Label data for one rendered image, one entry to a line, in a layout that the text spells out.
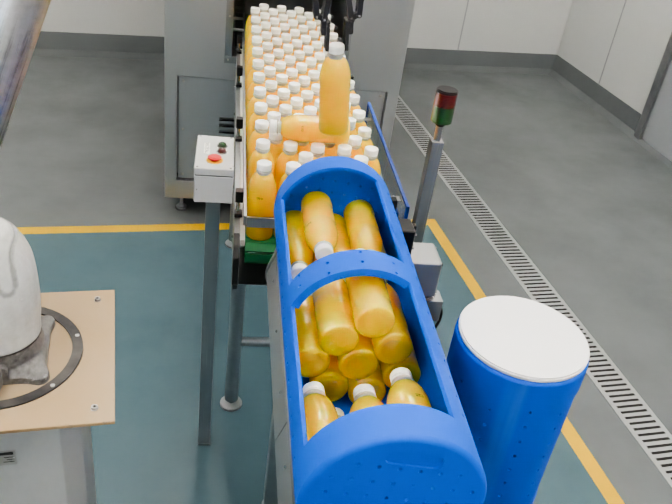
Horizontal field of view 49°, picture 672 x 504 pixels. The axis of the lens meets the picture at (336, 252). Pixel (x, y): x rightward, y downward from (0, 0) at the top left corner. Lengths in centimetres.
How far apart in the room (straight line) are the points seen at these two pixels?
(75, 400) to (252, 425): 141
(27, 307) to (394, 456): 68
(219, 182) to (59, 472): 82
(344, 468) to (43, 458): 63
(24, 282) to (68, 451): 34
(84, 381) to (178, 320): 176
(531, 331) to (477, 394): 19
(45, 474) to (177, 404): 132
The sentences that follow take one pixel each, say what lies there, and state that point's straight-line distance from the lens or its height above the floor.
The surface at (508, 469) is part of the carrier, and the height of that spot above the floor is 77.
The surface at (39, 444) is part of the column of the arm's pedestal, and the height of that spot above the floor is 91.
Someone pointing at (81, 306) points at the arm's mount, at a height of 101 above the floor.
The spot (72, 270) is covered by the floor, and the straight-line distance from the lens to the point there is 349.
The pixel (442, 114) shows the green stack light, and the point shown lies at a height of 119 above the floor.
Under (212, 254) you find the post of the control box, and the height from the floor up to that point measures 78.
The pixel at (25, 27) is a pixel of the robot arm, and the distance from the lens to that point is 144.
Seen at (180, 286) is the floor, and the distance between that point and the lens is 336.
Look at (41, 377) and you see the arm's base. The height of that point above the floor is 102.
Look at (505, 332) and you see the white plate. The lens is 162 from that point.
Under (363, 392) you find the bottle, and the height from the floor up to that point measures 109.
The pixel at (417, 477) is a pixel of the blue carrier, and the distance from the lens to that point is 112.
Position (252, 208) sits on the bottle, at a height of 100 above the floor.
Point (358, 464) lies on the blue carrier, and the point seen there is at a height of 118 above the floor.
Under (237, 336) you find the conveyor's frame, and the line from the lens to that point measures 257.
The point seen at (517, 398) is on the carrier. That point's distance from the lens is 156.
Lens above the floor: 198
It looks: 33 degrees down
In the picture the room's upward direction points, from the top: 8 degrees clockwise
